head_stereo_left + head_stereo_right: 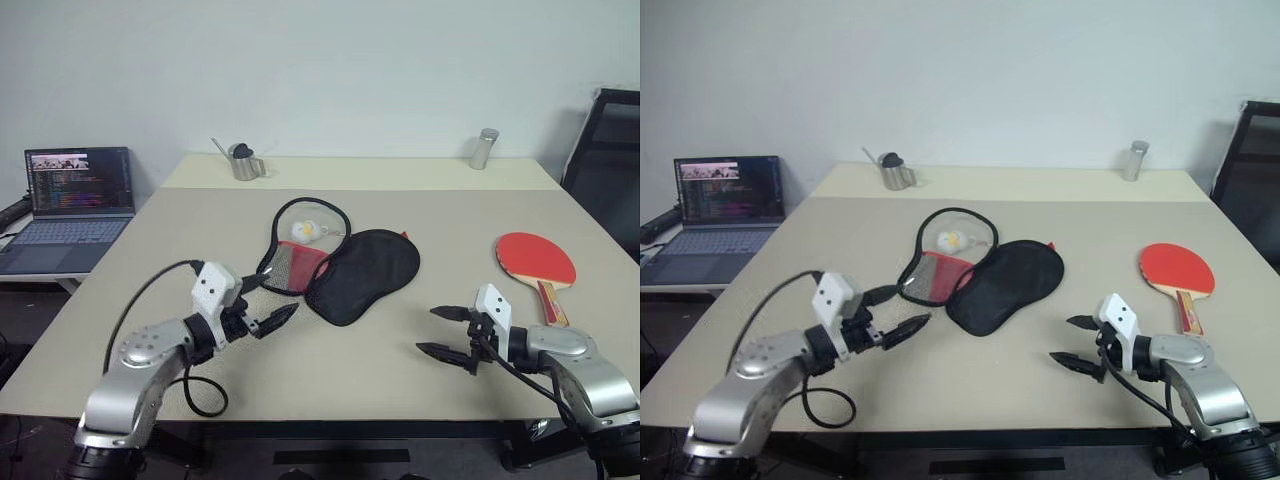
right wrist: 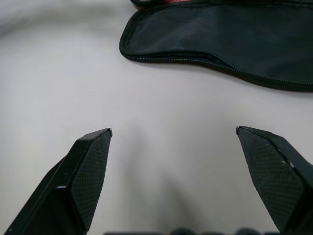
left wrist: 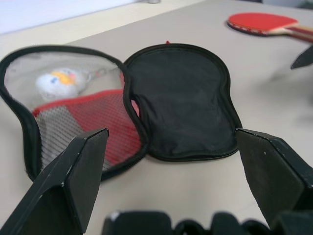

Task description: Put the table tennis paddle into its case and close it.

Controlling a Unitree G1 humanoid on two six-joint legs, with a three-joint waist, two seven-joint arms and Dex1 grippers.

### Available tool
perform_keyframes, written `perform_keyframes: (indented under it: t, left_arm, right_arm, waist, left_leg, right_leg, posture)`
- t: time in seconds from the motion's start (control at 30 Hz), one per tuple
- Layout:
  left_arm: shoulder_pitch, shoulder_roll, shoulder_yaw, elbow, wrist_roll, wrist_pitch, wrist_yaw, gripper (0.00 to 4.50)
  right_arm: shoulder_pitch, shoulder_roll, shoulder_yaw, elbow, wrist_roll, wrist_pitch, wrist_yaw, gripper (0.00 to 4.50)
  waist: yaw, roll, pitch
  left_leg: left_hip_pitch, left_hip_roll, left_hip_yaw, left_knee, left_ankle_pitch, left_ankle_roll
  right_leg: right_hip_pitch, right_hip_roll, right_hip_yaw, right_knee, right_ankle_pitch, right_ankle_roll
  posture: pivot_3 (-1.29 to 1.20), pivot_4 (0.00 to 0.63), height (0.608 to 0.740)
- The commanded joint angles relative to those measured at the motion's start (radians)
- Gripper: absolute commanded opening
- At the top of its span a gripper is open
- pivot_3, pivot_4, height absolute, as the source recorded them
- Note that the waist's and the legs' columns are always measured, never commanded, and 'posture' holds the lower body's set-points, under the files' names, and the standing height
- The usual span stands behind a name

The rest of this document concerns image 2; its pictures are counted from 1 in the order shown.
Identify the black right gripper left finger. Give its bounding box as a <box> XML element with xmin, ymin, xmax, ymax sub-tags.
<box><xmin>4</xmin><ymin>127</ymin><xmax>113</xmax><ymax>235</ymax></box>

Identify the black zippered case red lining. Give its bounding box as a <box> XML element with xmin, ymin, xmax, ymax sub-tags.
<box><xmin>119</xmin><ymin>0</ymin><xmax>313</xmax><ymax>93</ymax></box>

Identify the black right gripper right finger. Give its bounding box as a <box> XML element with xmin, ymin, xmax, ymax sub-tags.
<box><xmin>236</xmin><ymin>126</ymin><xmax>313</xmax><ymax>235</ymax></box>

